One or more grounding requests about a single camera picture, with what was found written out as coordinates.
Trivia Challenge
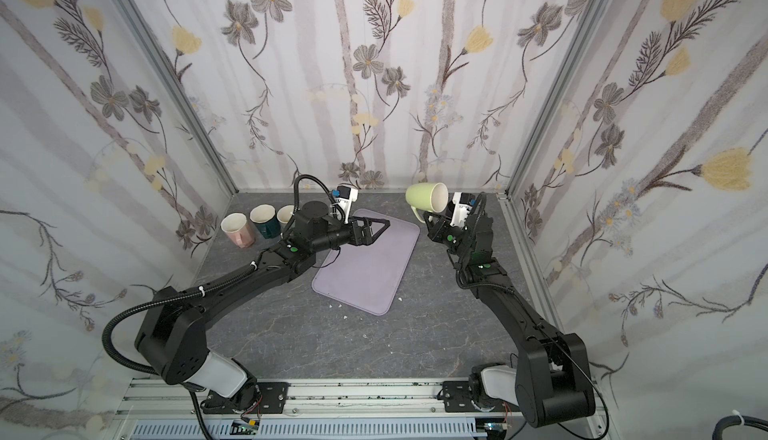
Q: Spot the light green ceramic mug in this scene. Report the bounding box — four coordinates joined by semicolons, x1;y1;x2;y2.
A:
405;182;449;224

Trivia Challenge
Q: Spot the grey ceramic mug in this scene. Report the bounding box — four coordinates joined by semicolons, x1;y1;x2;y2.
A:
276;205;295;233

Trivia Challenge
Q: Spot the dark green ceramic mug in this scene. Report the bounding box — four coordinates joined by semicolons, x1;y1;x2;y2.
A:
249;204;281;240

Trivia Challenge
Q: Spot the pink ceramic mug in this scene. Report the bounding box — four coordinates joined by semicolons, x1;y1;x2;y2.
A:
220;213;255;249

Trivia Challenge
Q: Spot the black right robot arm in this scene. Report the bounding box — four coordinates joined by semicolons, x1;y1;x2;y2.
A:
422;212;596;428

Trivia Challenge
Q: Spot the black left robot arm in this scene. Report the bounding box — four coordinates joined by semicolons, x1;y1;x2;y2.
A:
135;201;390;399

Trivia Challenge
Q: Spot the lavender plastic tray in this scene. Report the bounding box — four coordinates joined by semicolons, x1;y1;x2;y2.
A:
312;209;420;316

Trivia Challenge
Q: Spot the small circuit board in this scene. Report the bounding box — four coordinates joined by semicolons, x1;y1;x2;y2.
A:
230;420;258;436

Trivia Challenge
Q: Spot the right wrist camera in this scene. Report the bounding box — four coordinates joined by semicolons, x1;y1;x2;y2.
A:
450;192;478;229

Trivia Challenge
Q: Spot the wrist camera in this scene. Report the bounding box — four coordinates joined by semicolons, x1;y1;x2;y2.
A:
450;192;478;229
331;185;359;217

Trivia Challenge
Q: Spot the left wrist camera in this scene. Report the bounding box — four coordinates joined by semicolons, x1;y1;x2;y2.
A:
331;185;359;217

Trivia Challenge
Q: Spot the white slotted cable duct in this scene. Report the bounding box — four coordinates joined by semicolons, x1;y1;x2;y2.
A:
128;418;488;440

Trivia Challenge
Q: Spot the left black corrugated cable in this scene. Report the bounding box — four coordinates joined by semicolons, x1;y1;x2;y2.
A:
101;265;259;376

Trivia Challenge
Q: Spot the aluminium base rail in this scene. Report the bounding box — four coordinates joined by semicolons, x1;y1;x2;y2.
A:
116;378;613;420

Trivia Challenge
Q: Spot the aluminium right corner post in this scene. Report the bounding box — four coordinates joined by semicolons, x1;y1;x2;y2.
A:
504;0;611;197

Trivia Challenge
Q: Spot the aluminium corner post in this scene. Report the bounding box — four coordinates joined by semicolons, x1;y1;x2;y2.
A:
111;0;239;197
504;0;611;197

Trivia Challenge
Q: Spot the aluminium left corner post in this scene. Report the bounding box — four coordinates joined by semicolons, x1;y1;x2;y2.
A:
111;0;239;197

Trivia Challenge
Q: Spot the black cable bottom right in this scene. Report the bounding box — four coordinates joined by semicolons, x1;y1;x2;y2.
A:
710;411;768;440

